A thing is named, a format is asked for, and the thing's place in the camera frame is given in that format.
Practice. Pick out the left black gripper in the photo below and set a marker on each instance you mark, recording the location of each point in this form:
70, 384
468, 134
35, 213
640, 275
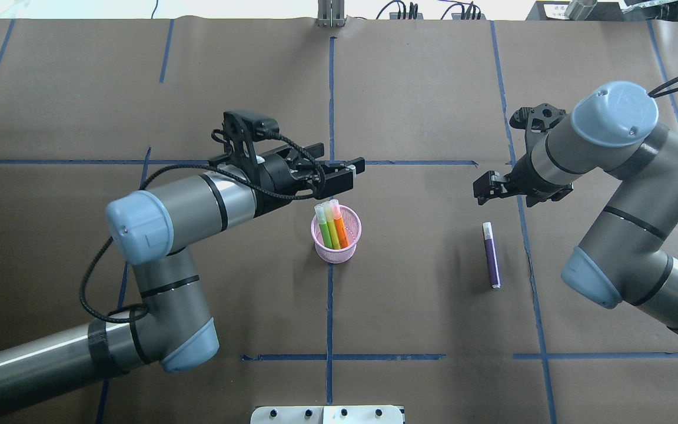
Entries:
272, 176

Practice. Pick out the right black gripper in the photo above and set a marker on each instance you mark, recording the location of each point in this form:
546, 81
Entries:
523, 175

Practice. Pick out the green highlighter pen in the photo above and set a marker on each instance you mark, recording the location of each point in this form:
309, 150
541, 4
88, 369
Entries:
323, 226

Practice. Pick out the yellow highlighter pen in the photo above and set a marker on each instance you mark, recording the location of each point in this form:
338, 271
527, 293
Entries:
330, 223

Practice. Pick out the orange highlighter pen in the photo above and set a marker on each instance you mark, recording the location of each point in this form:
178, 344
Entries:
341, 231

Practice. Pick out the purple highlighter pen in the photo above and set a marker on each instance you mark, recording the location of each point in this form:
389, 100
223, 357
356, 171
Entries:
490, 247

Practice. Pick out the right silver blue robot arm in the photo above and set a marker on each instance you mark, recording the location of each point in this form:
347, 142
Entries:
616, 129

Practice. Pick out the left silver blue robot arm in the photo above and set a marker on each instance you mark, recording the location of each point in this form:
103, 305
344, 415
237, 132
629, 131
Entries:
154, 228

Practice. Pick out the pink mesh pen holder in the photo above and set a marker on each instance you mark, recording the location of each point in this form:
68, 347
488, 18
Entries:
353, 226

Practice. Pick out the black box under cylinder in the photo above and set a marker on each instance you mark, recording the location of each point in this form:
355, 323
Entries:
556, 11

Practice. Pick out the steel cylinder weight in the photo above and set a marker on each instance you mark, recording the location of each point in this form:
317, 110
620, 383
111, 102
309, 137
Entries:
579, 10

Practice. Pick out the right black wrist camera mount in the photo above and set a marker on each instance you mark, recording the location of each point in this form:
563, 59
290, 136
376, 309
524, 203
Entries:
536, 122

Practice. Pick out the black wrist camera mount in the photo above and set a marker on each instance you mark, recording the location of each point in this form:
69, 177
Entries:
240, 130
536, 122

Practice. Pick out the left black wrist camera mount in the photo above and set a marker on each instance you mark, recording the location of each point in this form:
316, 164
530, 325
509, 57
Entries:
240, 130

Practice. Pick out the aluminium frame post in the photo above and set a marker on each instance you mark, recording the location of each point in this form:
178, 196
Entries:
331, 13

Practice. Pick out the white camera pole with base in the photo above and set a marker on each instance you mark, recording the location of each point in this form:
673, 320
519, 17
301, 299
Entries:
329, 414

